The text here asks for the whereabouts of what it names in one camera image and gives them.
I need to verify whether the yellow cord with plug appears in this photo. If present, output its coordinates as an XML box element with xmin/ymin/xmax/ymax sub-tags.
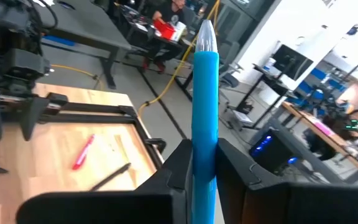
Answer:
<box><xmin>50</xmin><ymin>63</ymin><xmax>101</xmax><ymax>82</ymax></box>

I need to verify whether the black monitor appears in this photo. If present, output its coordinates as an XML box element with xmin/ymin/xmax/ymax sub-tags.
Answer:
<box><xmin>272</xmin><ymin>44</ymin><xmax>315</xmax><ymax>82</ymax></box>

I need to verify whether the white container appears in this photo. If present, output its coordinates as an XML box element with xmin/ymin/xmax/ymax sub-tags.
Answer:
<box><xmin>171</xmin><ymin>21</ymin><xmax>188</xmax><ymax>42</ymax></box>

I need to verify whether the black pen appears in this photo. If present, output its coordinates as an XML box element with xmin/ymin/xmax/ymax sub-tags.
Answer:
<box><xmin>89</xmin><ymin>162</ymin><xmax>132</xmax><ymax>192</ymax></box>

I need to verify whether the pink highlighter pen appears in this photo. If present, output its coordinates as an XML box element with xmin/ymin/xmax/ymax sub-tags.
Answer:
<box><xmin>71</xmin><ymin>133</ymin><xmax>96</xmax><ymax>171</ymax></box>

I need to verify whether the white cup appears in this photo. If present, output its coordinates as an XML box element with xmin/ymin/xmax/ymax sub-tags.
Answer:
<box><xmin>264</xmin><ymin>57</ymin><xmax>277</xmax><ymax>72</ymax></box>

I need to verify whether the dark grey desk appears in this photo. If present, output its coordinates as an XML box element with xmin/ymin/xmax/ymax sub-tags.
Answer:
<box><xmin>31</xmin><ymin>0</ymin><xmax>132</xmax><ymax>90</ymax></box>

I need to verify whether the wooden work table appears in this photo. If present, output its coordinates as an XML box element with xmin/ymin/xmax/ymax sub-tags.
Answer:
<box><xmin>280</xmin><ymin>101</ymin><xmax>358</xmax><ymax>177</ymax></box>

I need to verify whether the red box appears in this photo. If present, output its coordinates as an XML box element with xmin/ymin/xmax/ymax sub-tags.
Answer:
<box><xmin>153</xmin><ymin>18</ymin><xmax>177</xmax><ymax>40</ymax></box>

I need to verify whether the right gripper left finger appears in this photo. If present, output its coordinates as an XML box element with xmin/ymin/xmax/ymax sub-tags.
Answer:
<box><xmin>16</xmin><ymin>139</ymin><xmax>194</xmax><ymax>224</ymax></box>

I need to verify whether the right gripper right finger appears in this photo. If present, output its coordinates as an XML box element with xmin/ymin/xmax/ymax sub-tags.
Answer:
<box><xmin>216</xmin><ymin>138</ymin><xmax>358</xmax><ymax>224</ymax></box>

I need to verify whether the yellow extension cord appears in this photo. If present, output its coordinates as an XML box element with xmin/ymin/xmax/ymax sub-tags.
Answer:
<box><xmin>137</xmin><ymin>0</ymin><xmax>222</xmax><ymax>116</ymax></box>

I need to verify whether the black work table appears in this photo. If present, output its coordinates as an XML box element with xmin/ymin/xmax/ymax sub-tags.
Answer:
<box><xmin>115</xmin><ymin>2</ymin><xmax>198</xmax><ymax>102</ymax></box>

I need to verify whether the blue pen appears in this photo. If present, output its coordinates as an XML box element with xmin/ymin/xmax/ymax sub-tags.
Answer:
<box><xmin>191</xmin><ymin>19</ymin><xmax>220</xmax><ymax>224</ymax></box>

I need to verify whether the black computer tower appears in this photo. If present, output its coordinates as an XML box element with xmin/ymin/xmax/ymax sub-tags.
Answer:
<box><xmin>249</xmin><ymin>127</ymin><xmax>306</xmax><ymax>175</ymax></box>

